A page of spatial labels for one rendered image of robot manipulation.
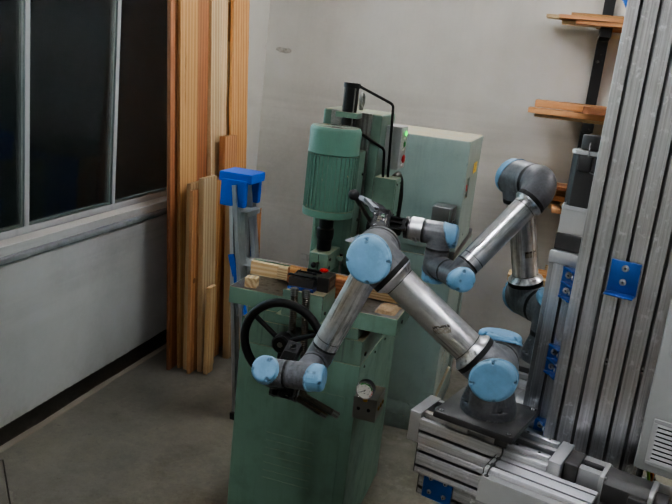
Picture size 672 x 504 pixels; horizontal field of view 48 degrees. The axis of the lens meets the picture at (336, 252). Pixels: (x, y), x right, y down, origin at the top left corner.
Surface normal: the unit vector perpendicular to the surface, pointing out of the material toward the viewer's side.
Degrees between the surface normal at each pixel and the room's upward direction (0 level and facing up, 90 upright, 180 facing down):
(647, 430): 90
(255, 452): 90
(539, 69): 90
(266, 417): 90
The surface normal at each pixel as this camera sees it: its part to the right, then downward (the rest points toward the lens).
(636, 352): -0.54, 0.15
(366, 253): -0.34, 0.12
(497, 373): -0.15, 0.31
